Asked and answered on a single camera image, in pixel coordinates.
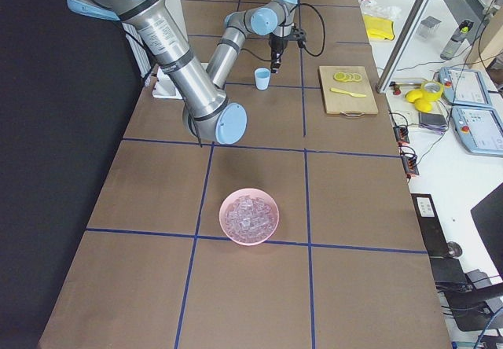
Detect yellow lemon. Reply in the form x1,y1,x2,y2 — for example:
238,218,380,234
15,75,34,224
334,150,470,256
406,90,432,113

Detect yellow cloth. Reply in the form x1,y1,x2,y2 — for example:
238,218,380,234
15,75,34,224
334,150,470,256
363,15,395,41

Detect teach pendant near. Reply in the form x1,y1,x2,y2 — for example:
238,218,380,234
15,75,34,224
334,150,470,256
451,105,502,157

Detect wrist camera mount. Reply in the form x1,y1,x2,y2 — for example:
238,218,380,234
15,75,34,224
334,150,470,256
289,27,307,49

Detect teach pendant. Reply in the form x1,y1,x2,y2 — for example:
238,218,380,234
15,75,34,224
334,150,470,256
451,105,502,157
439,67,493,108

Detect purple wallet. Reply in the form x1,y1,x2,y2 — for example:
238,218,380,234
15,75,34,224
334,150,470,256
418,112,448,133

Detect bamboo cutting board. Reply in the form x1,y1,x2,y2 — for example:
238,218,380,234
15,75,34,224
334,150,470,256
318,66,379,117

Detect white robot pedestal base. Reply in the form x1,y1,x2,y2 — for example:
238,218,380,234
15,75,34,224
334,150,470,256
152,68,182,100

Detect teach pendant far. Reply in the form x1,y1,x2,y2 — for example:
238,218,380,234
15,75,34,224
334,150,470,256
439,67,493,108

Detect aluminium frame post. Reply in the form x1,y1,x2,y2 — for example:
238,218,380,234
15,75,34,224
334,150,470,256
376,0,431,94

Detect yellow tape roll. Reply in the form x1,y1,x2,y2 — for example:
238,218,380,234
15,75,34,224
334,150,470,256
420,80,444,102

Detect pink bowl of ice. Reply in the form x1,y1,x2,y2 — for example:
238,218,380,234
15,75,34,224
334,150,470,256
218,188,280,246

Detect yellow plastic knife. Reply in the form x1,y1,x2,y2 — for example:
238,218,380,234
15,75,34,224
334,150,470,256
330,87,367,98

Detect clear plastic bag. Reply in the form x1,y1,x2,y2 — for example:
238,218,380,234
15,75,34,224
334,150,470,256
360,0,401,20

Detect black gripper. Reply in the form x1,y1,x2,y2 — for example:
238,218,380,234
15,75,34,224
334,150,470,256
269,36,287,74

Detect lemon slice top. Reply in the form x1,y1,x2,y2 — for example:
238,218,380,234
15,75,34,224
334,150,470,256
333,72,347,82

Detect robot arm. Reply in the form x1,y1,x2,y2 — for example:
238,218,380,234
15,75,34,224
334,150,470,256
206,0,306,87
67,0,248,145

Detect light blue plastic cup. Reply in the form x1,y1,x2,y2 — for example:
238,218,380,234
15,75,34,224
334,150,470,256
254,68,271,90

